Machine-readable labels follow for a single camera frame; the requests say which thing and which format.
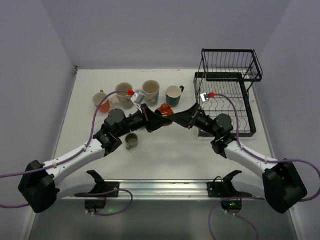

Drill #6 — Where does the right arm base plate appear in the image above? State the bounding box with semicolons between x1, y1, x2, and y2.
206;176;240;198

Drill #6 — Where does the black wire dish rack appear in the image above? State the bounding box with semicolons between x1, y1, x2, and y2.
193;48;263;138

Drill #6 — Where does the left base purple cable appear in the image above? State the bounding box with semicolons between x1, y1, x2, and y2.
84;188;134;217

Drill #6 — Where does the aluminium mounting rail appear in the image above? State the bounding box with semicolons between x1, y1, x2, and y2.
32;177;297;201

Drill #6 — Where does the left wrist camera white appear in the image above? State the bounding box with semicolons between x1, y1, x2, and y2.
130;90;145;112

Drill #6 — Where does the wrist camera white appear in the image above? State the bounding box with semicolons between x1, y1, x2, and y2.
130;90;145;112
200;92;216;110

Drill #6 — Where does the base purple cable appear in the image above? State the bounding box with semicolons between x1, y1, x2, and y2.
84;188;134;217
207;196;266;240

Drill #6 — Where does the dark teal mug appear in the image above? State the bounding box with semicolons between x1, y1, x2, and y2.
165;85;185;107

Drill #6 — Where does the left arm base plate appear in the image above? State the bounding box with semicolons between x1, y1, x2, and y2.
101;181;120;199

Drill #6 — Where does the beige mug shelf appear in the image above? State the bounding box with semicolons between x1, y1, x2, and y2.
125;133;139;150

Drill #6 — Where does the cream floral mug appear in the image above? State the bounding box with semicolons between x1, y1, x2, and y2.
110;82;134;110

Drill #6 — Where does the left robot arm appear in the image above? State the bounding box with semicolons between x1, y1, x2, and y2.
18;104;171;214

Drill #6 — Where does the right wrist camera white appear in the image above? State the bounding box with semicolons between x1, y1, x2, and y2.
200;92;216;110

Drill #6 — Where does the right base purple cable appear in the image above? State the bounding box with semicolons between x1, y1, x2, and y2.
207;196;266;240

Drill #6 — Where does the orange round mug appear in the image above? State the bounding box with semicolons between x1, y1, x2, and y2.
155;103;174;118

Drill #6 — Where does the salmon orange mug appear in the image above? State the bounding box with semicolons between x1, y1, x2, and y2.
92;90;111;114

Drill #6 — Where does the tall floral white mug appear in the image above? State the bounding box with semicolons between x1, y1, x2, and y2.
136;80;160;107

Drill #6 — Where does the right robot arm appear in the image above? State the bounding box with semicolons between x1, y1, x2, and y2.
168;103;308;214

